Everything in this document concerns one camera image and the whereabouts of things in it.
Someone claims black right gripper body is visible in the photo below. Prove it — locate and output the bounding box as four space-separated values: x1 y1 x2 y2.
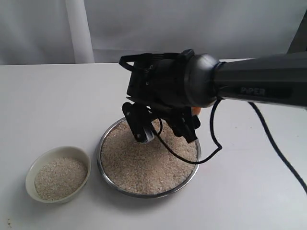
126 56 192 108

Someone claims brown wooden cup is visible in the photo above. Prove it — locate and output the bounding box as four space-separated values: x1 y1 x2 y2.
191 107 201 116

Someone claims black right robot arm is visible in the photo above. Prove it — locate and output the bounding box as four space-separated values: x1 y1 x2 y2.
119 49 307 143

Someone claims rice pile in tray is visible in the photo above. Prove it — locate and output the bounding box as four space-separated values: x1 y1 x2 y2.
101 120 197 195

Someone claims rice in white bowl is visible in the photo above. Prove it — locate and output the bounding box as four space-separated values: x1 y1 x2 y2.
35 157 88 200

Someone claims white ceramic bowl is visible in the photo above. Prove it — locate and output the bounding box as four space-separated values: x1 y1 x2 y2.
25 146 91 204

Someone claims round steel tray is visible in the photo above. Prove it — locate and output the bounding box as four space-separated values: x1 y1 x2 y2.
96 116 201 199

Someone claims white backdrop curtain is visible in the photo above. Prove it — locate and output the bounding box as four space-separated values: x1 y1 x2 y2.
0 0 307 65

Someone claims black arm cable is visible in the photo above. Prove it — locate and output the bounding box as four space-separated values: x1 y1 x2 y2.
119 49 307 195

